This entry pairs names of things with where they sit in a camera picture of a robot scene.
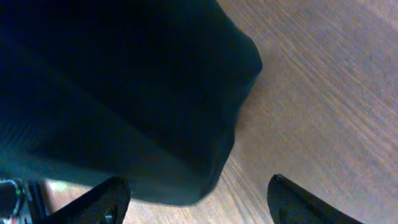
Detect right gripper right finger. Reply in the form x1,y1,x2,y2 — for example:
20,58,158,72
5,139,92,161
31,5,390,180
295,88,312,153
267,174,362,224

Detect black t-shirt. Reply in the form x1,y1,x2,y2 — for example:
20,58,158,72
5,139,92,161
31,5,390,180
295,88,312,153
1,0,262,206

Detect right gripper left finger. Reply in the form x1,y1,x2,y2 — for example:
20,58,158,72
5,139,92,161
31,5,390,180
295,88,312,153
40,177,131,224

